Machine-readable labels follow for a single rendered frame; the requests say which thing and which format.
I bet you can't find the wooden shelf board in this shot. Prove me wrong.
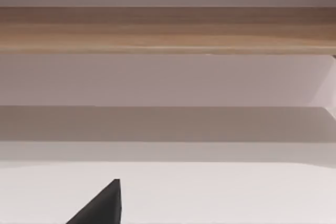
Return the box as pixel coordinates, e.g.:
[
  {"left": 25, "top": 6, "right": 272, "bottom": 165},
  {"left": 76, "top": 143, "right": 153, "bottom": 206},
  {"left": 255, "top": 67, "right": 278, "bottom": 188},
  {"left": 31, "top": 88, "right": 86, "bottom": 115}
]
[{"left": 0, "top": 6, "right": 336, "bottom": 56}]

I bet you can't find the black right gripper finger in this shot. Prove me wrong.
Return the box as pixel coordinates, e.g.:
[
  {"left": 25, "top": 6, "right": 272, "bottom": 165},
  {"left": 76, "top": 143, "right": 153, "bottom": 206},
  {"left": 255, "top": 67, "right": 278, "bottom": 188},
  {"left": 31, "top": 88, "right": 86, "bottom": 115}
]
[{"left": 65, "top": 178, "right": 123, "bottom": 224}]

